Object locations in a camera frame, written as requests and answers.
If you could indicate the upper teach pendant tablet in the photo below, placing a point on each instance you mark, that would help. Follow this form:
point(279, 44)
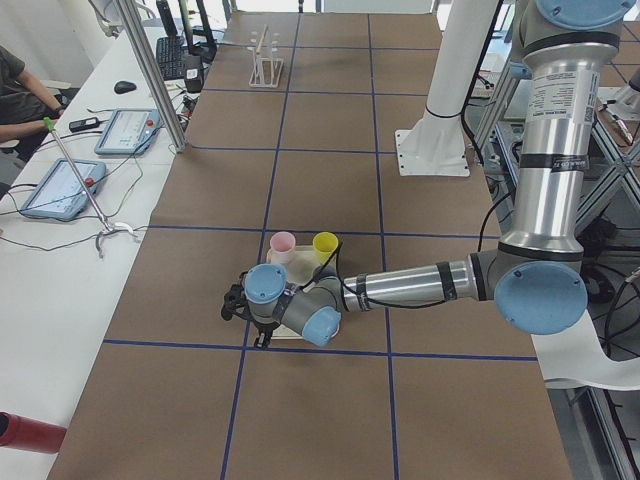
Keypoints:
point(128, 131)

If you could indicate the yellow plastic cup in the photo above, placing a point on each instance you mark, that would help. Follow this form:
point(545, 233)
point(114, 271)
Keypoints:
point(324, 245)

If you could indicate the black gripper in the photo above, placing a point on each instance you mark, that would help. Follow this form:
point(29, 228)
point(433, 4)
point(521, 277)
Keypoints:
point(262, 327)

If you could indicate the teach pendant tablet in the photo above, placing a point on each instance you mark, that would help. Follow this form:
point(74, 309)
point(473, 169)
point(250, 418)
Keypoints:
point(60, 195)
point(128, 131)

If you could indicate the white chair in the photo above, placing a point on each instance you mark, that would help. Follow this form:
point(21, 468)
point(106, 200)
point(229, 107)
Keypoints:
point(574, 358)

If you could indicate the pink plastic cup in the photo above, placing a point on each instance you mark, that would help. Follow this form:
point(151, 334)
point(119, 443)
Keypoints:
point(282, 247)

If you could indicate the lower teach pendant tablet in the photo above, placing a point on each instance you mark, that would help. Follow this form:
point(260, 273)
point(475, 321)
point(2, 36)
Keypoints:
point(60, 195)

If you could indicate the white wire cup rack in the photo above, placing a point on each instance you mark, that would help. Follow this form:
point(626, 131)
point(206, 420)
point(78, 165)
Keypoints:
point(267, 66)

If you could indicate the black computer mouse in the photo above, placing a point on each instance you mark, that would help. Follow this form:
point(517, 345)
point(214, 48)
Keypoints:
point(123, 86)

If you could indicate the cream plastic tray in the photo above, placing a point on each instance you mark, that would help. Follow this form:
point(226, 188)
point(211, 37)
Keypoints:
point(305, 270)

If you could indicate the seated person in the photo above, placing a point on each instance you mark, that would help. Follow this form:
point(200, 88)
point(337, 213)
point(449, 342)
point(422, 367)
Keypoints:
point(25, 102)

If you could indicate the aluminium frame post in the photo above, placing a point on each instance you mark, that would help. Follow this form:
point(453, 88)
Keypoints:
point(151, 72)

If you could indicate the black keyboard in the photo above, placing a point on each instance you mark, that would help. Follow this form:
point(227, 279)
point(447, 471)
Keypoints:
point(169, 57)

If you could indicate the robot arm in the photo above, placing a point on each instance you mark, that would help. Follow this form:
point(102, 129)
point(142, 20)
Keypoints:
point(533, 274)

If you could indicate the reacher grabber stick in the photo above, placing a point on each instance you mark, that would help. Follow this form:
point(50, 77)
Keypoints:
point(109, 229)

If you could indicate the black phone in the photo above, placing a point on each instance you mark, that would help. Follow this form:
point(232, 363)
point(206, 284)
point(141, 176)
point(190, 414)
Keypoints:
point(84, 124)

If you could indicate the red bottle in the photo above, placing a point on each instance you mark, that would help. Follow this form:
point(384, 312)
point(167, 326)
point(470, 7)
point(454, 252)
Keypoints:
point(27, 434)

